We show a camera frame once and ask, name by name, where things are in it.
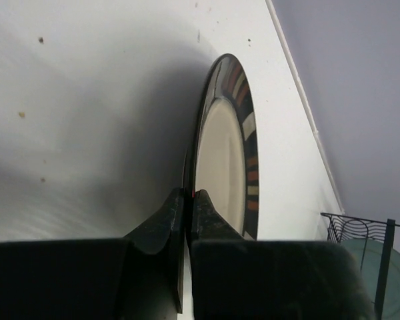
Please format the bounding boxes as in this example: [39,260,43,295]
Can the teal plate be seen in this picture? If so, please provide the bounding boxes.
[339,239,400,320]

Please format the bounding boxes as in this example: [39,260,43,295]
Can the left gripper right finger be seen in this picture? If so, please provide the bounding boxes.
[189,189,246,320]

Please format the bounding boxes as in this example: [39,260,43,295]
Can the black wire dish rack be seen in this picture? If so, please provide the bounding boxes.
[321,213,400,319]

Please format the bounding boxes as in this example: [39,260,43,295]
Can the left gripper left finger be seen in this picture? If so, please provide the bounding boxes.
[123,188,184,313]

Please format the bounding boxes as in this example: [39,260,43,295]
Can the black rimmed plate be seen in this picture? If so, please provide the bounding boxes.
[183,53,259,240]

